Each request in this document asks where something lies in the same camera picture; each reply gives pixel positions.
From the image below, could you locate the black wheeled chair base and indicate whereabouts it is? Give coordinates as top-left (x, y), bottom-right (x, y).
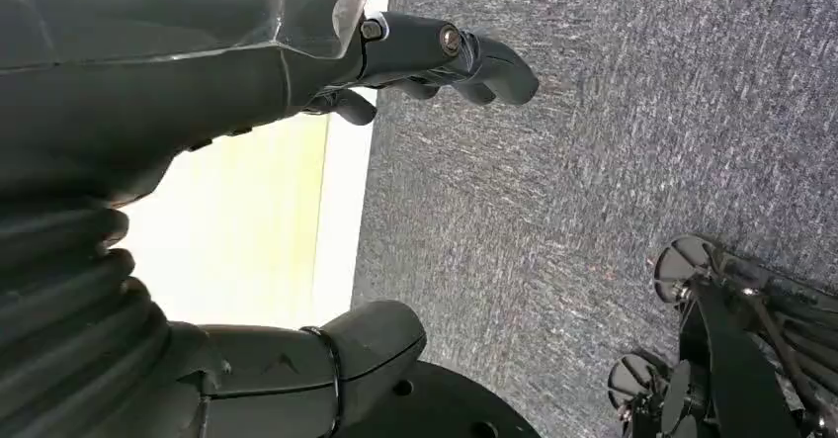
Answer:
top-left (607, 233), bottom-right (838, 438)

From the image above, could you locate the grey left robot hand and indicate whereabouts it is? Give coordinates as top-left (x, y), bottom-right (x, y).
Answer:
top-left (0, 0), bottom-right (542, 438)

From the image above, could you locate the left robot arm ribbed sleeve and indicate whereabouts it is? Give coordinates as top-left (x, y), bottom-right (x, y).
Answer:
top-left (0, 198), bottom-right (206, 438)

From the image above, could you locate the black round robot plate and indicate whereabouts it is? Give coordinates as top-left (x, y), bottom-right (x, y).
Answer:
top-left (337, 359), bottom-right (543, 438)

